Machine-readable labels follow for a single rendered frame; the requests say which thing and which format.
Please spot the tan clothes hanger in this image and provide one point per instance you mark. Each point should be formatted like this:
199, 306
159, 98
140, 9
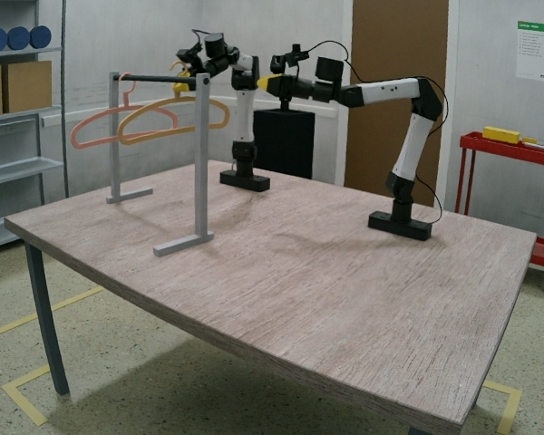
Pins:
164, 102

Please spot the pink plastic hanger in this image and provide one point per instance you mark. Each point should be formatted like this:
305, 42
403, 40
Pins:
126, 107

